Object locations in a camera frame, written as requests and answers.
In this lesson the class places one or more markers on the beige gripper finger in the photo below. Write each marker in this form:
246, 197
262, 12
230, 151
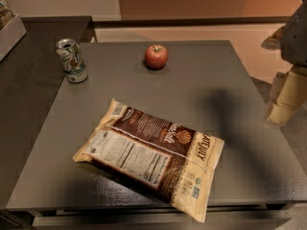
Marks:
288, 93

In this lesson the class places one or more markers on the red apple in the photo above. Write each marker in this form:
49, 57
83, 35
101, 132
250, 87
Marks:
156, 57

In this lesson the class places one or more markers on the brown chip bag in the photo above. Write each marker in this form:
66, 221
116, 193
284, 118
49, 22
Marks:
169, 161

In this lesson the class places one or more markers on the white green soda can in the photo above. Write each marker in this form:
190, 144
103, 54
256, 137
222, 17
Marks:
71, 60

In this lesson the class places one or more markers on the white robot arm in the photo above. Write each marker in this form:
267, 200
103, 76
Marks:
293, 44

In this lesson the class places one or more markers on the white box on counter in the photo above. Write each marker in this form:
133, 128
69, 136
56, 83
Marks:
12, 28

